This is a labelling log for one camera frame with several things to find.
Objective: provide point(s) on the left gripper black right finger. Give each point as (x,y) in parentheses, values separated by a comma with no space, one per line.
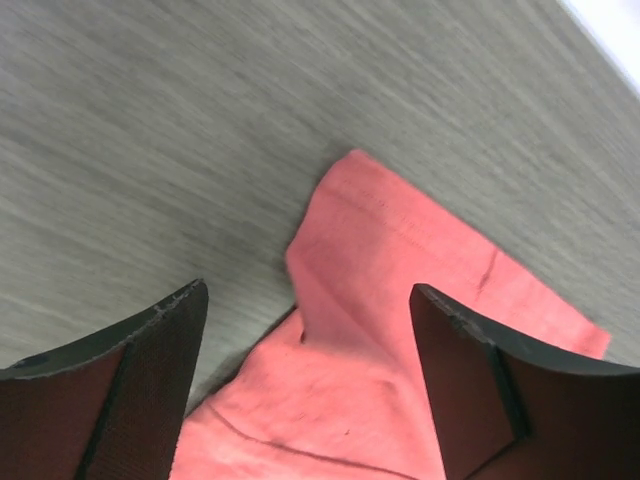
(508,406)

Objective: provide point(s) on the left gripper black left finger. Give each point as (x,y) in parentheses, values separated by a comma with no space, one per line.
(109,405)

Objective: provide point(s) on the salmon pink t-shirt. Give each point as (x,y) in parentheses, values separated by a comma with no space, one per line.
(336,390)

